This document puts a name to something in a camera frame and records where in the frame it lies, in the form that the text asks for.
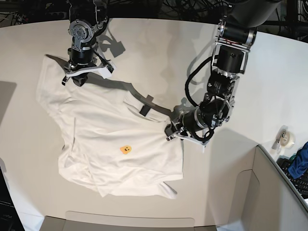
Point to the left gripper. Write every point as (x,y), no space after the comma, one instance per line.
(176,118)

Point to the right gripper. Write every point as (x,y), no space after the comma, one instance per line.
(80,80)

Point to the white printed t-shirt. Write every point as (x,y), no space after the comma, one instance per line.
(109,146)

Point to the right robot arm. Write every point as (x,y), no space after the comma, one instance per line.
(88,20)

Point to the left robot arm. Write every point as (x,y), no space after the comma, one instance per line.
(236,35)

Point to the grey cardboard box right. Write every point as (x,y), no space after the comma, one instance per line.
(264,199)

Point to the grey cardboard box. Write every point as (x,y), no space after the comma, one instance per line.
(77,221)
(264,199)

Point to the clear tape roll dispenser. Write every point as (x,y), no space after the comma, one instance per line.
(285,139)

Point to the blue cloth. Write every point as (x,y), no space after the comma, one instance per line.
(300,163)

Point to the black keyboard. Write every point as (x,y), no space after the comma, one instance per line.
(300,183)

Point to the grey cardboard box bottom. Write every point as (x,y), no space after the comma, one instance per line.
(77,221)

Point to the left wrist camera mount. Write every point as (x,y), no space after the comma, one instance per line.
(188,138)

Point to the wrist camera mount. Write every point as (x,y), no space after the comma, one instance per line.
(104,69)
(188,138)

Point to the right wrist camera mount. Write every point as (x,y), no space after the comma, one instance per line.
(104,69)

